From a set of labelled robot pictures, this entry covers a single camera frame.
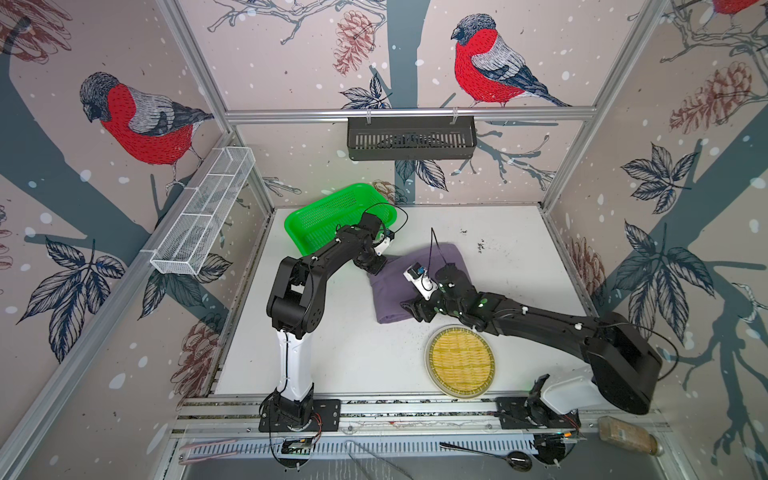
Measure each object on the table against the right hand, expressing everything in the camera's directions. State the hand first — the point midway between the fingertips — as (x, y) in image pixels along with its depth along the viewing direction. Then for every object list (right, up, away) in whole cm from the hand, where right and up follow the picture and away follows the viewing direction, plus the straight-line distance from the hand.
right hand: (406, 299), depth 83 cm
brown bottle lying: (+47, -26, -15) cm, 56 cm away
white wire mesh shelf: (-55, +22, -6) cm, 59 cm away
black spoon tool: (+25, -34, -15) cm, 45 cm away
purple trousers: (-5, +1, +11) cm, 12 cm away
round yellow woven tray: (+15, -17, -1) cm, 23 cm away
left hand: (-9, +8, +14) cm, 18 cm away
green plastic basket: (-33, +23, +32) cm, 51 cm away
